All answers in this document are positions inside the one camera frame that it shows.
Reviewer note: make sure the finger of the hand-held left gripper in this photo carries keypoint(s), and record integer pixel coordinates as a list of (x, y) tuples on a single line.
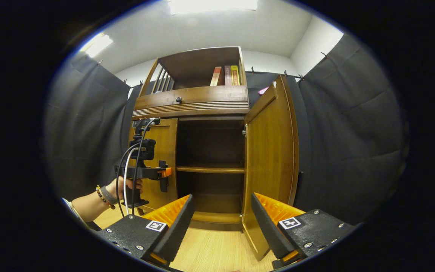
[(165, 172)]

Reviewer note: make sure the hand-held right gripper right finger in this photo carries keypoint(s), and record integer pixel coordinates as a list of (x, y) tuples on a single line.
[(268, 228)]

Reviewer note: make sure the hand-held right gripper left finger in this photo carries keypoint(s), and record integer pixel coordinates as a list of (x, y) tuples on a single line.
[(176, 230)]

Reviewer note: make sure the wooden cabinet door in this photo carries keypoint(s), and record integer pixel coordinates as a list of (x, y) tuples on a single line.
[(164, 139), (270, 158)]

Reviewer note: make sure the wooden double-door shoe cabinet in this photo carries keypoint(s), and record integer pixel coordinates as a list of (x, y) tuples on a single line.
[(210, 109)]

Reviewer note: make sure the wooden cabinet drawer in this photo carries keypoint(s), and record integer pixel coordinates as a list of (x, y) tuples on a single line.
[(202, 101)]

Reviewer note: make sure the dark wrist band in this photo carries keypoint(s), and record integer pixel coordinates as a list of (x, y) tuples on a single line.
[(108, 194)]

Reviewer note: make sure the tan red book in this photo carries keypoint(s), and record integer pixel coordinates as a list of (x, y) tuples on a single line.
[(215, 76)]

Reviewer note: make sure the small ceiling light panel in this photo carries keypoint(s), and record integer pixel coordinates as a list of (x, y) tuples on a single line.
[(96, 44)]

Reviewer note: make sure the yellow book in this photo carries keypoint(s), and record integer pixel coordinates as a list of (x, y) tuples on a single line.
[(235, 74)]

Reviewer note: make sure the black backdrop cloth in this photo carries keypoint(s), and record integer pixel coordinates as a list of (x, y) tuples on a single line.
[(353, 143)]

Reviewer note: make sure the large ceiling light panel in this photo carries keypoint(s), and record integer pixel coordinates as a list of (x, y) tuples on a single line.
[(212, 5)]

